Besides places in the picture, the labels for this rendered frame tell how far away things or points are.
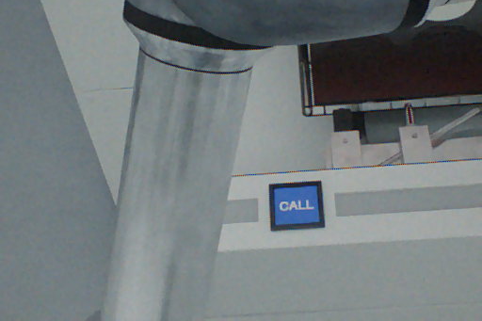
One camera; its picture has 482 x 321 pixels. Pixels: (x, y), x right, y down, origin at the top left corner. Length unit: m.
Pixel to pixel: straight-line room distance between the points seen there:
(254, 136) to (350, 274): 0.29
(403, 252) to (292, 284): 0.13
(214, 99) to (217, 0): 0.13
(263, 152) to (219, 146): 0.52
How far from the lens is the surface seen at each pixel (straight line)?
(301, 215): 0.97
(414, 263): 1.00
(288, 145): 1.21
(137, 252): 0.72
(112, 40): 1.63
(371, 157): 1.12
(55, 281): 2.13
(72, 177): 2.28
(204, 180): 0.69
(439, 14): 1.25
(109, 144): 1.85
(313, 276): 1.01
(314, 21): 0.54
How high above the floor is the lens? 1.78
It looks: 52 degrees down
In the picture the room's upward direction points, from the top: 9 degrees counter-clockwise
